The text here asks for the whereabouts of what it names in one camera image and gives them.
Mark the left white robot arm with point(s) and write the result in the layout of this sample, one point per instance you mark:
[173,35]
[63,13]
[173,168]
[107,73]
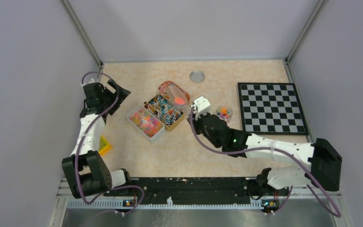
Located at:
[85,171]

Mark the pink candy tin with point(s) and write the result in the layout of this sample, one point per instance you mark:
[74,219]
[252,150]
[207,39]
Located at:
[164,85]

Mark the clear glass jar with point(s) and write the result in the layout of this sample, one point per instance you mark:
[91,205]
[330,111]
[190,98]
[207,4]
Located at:
[224,112]

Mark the silver round lid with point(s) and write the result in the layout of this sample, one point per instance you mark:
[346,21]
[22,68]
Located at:
[197,76]

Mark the yellow plastic cube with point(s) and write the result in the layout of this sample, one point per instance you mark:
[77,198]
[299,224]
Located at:
[104,146]

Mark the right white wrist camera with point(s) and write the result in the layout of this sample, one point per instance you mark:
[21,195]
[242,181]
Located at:
[200,106]

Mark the black white chessboard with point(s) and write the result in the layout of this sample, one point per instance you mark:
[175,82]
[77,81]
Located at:
[271,108]

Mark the gold lollipop tin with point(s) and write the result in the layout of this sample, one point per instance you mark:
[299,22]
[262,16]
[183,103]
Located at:
[165,112]

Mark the white star candy tin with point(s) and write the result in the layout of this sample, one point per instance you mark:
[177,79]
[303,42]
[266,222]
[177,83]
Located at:
[146,123]

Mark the clear plastic scoop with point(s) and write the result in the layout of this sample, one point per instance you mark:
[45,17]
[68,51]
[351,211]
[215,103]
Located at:
[176,96]

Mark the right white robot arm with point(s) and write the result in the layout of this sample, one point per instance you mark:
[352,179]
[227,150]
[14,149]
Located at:
[317,163]

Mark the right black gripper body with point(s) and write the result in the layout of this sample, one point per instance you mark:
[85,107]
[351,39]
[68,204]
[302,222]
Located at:
[199,129]

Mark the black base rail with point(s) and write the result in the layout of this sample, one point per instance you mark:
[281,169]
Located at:
[197,190]

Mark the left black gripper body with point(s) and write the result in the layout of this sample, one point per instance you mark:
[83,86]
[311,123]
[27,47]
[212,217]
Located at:
[108,97]

